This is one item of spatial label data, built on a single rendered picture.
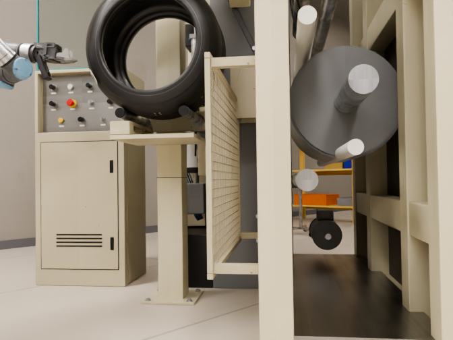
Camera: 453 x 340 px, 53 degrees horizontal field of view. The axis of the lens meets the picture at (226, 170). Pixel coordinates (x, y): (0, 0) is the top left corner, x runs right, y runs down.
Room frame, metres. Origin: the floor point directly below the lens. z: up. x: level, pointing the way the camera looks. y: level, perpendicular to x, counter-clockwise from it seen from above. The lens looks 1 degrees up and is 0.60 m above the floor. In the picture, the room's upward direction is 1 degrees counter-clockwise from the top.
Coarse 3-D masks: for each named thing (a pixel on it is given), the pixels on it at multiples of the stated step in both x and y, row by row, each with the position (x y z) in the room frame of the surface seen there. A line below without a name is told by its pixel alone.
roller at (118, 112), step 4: (120, 108) 1.95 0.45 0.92; (116, 112) 1.95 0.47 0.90; (120, 112) 1.94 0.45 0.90; (124, 112) 1.94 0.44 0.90; (128, 112) 1.99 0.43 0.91; (116, 116) 1.95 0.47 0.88; (120, 116) 1.94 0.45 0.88; (124, 116) 1.95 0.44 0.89; (128, 116) 1.99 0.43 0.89; (132, 116) 2.04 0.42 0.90; (136, 116) 2.10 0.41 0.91; (140, 116) 2.18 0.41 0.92; (128, 120) 2.04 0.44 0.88; (132, 120) 2.07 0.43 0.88; (136, 120) 2.11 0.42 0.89; (140, 120) 2.16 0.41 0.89; (144, 120) 2.22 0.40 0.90; (140, 124) 2.20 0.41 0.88; (144, 124) 2.24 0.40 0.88
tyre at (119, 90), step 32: (128, 0) 1.92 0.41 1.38; (160, 0) 2.14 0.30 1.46; (192, 0) 1.87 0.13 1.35; (96, 32) 1.91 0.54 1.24; (128, 32) 2.19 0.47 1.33; (96, 64) 1.92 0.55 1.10; (192, 64) 1.86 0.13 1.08; (128, 96) 1.90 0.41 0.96; (160, 96) 1.88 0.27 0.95; (192, 96) 1.91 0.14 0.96
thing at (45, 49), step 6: (36, 42) 2.07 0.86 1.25; (42, 42) 2.06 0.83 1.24; (48, 42) 2.04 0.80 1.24; (54, 42) 2.04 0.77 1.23; (36, 48) 2.07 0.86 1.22; (42, 48) 2.06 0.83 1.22; (48, 48) 2.05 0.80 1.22; (54, 48) 2.05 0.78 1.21; (60, 48) 2.09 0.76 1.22; (30, 54) 2.05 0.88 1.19; (36, 54) 2.07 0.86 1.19; (42, 54) 2.04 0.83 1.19; (48, 54) 2.05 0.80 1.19; (54, 54) 2.05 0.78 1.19; (48, 60) 2.05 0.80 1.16; (54, 60) 2.05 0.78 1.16
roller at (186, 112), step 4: (180, 108) 1.91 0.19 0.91; (184, 108) 1.91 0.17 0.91; (188, 108) 1.92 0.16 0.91; (180, 112) 1.91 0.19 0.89; (184, 112) 1.91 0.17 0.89; (188, 112) 1.91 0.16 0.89; (192, 112) 1.99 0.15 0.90; (184, 116) 1.93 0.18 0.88; (188, 116) 1.95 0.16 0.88; (192, 116) 2.00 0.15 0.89; (196, 116) 2.08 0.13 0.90; (192, 120) 2.07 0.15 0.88; (196, 120) 2.11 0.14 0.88; (200, 120) 2.18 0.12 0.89; (196, 124) 2.21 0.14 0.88; (200, 124) 2.24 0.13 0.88
